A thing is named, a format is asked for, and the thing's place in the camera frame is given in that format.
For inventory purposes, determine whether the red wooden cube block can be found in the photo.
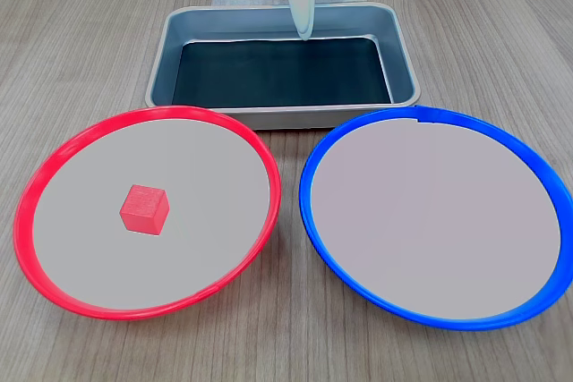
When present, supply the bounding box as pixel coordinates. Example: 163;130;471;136
119;183;171;236

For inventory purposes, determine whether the black tray liner mat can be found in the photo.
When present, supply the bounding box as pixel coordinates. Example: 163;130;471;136
172;37;394;108

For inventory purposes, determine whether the silver metal baking tray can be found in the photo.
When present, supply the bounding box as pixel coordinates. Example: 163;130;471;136
145;2;422;132

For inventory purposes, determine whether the red-rimmed white dish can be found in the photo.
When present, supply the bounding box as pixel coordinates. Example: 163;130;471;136
13;105;282;322

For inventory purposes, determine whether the blue-rimmed white dish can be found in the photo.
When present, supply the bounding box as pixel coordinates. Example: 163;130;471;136
298;105;573;333

